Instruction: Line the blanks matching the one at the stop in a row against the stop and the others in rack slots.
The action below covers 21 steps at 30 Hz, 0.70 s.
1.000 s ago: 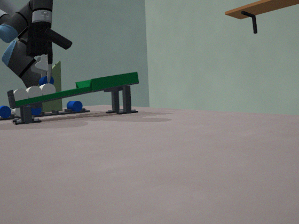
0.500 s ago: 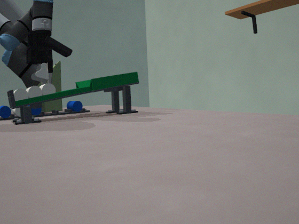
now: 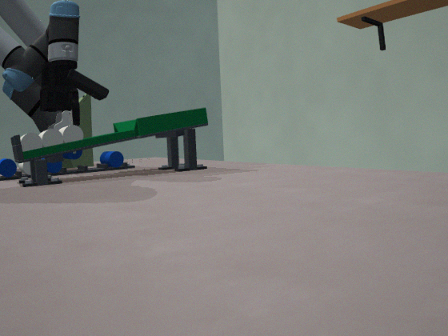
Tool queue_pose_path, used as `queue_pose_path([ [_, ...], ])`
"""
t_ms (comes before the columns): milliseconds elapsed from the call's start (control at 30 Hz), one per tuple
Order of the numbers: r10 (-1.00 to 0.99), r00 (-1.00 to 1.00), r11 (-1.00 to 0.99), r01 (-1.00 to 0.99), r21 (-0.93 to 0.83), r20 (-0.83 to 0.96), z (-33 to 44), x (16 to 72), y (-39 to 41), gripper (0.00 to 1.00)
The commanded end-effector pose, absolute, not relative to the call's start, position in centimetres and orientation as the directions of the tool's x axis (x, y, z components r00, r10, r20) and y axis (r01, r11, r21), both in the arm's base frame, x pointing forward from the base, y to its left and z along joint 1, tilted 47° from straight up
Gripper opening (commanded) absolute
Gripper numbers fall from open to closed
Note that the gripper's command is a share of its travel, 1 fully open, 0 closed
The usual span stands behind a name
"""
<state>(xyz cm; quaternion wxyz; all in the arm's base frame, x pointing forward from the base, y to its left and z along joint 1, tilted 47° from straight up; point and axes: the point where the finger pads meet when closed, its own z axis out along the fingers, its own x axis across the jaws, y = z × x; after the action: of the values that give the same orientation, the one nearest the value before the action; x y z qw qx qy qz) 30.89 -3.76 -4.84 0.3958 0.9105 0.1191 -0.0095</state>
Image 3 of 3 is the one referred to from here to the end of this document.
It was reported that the blue cylinder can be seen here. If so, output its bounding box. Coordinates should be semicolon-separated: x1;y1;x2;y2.
0;158;17;178
47;162;62;173
62;150;82;159
100;151;124;167

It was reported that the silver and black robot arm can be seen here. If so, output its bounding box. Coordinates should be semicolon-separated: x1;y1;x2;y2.
0;0;109;133

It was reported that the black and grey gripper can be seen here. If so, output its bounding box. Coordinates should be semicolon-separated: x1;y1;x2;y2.
40;60;80;130

